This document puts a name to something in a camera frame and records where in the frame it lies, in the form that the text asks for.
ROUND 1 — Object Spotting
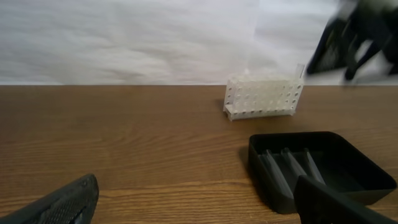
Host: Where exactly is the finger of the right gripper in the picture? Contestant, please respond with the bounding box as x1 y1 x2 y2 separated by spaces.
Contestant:
306 15 354 76
344 39 382 81

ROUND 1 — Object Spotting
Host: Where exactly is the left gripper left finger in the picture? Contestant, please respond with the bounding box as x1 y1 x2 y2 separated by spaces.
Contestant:
0 173 100 224

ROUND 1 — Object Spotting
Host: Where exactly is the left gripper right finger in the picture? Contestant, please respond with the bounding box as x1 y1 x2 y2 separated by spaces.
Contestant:
293 174 398 224

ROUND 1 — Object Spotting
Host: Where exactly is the black tray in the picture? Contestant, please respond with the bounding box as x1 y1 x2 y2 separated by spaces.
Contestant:
248 131 398 215

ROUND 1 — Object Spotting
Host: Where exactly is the white test tube rack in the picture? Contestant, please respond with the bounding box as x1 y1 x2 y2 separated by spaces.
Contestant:
223 74 305 122

